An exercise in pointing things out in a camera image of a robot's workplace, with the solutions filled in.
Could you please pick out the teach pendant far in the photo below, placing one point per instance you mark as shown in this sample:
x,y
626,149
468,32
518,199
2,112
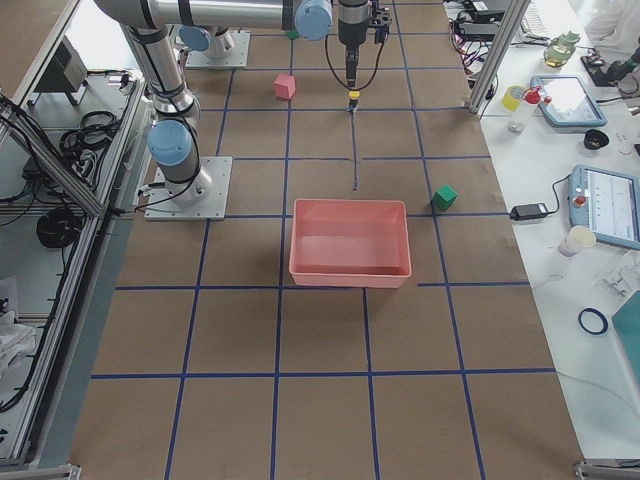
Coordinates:
x,y
571,105

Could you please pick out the pink foam cube near bases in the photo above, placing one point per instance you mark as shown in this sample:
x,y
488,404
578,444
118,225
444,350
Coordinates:
x,y
284,86

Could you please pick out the black small bowl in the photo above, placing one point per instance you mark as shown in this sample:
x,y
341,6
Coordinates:
x,y
595,139

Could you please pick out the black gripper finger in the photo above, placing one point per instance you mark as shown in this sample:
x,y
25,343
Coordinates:
x,y
351,74

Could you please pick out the green glass teapot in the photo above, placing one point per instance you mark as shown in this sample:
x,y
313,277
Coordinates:
x,y
560,49

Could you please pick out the black power adapter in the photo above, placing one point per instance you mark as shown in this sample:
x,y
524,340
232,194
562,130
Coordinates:
x,y
528,212

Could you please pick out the green foam cube by bin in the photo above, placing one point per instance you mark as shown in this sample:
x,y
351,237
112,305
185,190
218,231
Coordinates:
x,y
444,197

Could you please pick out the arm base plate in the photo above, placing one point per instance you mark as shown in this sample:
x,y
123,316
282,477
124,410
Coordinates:
x,y
207,50
206,198

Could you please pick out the teach pendant near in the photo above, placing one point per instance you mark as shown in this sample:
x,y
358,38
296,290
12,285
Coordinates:
x,y
607,203

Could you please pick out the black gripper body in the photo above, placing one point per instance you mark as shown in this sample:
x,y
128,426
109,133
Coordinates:
x,y
349,31

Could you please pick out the yellow tape roll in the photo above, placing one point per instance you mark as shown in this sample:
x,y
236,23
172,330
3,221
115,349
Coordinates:
x,y
512,97

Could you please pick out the aluminium frame post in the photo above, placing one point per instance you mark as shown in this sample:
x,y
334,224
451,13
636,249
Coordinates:
x,y
510,24

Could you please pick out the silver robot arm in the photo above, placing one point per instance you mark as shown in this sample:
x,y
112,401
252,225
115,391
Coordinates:
x,y
172,142
144,23

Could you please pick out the pink plastic bin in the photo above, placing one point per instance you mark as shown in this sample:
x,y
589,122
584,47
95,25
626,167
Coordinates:
x,y
350,243

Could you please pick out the teach pendant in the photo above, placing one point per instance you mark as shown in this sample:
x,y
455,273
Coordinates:
x,y
571,105
607,203

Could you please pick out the crumpled white cloth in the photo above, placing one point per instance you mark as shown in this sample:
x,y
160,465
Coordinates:
x,y
17,339

